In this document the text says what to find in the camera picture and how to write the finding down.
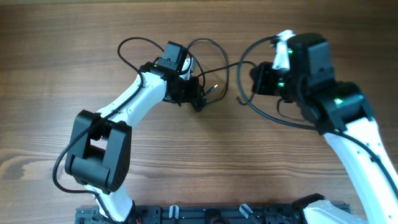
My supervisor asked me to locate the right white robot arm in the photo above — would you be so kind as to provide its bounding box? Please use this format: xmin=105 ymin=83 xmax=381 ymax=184
xmin=250 ymin=30 xmax=397 ymax=223

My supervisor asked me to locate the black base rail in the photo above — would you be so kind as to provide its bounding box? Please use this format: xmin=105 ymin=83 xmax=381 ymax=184
xmin=75 ymin=204 xmax=303 ymax=224

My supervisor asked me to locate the black USB cable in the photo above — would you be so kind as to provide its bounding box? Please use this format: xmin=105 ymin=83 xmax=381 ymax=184
xmin=186 ymin=37 xmax=257 ymax=113

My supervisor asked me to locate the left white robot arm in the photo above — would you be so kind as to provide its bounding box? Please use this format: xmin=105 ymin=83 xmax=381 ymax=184
xmin=59 ymin=42 xmax=202 ymax=223

